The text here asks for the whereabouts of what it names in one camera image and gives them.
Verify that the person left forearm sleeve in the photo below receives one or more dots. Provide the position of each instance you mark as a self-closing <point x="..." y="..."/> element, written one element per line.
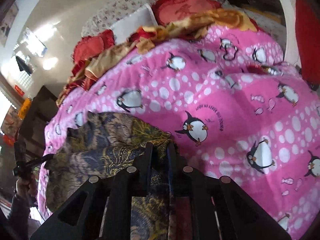
<point x="18" y="217"/>

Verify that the red heart pillow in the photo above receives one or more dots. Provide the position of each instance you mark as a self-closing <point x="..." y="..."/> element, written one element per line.
<point x="166" y="11"/>

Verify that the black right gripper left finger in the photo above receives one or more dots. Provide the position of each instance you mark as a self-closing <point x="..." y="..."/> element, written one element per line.
<point x="101" y="208"/>

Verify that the person left hand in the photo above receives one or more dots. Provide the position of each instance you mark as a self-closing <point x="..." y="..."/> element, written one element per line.
<point x="25" y="187"/>

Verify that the window with frame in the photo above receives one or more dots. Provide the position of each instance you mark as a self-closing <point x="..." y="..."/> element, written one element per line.
<point x="9" y="120"/>

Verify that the dark wooden nightstand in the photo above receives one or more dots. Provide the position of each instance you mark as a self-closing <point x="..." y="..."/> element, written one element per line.
<point x="43" y="108"/>

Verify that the pink penguin blanket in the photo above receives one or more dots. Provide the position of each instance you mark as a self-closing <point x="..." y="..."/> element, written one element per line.
<point x="232" y="105"/>

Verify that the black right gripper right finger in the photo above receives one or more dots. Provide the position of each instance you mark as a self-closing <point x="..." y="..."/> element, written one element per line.
<point x="218" y="208"/>

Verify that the red gold satin quilt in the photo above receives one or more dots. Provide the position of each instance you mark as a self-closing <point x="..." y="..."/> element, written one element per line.
<point x="86" y="72"/>

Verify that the batik floral patterned garment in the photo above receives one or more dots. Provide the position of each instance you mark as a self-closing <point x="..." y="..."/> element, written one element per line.
<point x="104" y="145"/>

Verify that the red ruffled pillow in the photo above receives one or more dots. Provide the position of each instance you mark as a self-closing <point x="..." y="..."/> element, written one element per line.
<point x="91" y="46"/>

